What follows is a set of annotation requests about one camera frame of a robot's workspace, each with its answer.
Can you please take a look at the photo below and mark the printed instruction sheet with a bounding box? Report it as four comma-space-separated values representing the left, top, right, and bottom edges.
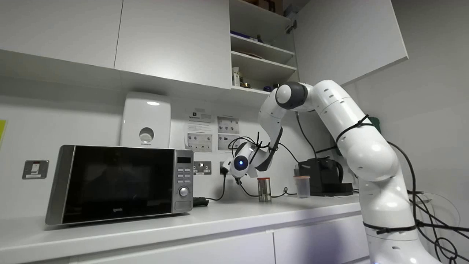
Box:
216, 116, 241, 135
186, 132, 213, 154
216, 133, 241, 151

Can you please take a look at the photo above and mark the green wall mounted case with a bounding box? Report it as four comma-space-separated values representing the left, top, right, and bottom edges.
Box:
366, 114, 383, 130

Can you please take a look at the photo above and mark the black cable tie strap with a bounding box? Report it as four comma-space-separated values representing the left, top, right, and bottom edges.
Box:
334, 113, 372, 144
363, 221, 419, 236

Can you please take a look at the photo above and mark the flat blue packet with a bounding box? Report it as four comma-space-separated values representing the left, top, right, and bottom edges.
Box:
230, 31, 260, 42

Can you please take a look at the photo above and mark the black cable sleeve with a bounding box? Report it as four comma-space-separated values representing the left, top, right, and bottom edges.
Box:
265, 125, 285, 170

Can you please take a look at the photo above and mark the white open shelf cabinet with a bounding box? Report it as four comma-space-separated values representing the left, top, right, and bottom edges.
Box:
227, 0, 300, 97

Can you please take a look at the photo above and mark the white closed wall cupboard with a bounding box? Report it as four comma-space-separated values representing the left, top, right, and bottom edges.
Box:
0, 0, 232, 92

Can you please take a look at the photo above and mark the black microwave cable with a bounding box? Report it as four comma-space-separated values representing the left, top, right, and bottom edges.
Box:
193, 174, 228, 208

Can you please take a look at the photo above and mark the black power cable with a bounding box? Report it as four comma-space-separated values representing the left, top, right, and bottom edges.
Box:
235, 176, 297, 199

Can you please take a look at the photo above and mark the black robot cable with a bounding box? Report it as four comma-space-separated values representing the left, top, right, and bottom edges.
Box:
386, 139, 469, 264
293, 113, 342, 157

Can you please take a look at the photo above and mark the translucent plastic cup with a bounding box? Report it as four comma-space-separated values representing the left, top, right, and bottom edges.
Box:
293, 174, 312, 199

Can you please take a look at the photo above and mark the silver black microwave oven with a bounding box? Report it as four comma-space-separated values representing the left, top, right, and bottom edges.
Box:
43, 144, 196, 227

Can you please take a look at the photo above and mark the white base cabinet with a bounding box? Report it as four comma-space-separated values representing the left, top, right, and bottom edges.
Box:
62, 214, 378, 264

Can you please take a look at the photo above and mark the white wall dispenser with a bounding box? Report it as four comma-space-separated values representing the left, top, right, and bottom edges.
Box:
118, 91, 172, 149

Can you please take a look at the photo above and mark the black coffee machine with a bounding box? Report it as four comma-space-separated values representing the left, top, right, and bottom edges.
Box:
297, 157, 354, 198

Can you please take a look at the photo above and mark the small white wall label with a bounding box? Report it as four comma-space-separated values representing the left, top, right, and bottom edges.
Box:
187, 108, 213, 123

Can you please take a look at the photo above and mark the white open cabinet door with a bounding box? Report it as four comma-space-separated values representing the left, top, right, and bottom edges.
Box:
293, 0, 410, 88

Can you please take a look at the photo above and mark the steel wall socket plate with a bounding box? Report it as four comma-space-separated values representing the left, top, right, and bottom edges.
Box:
20, 158, 51, 180
191, 160, 213, 176

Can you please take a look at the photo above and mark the metal canister copper lid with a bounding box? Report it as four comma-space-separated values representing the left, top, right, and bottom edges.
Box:
256, 176, 272, 204

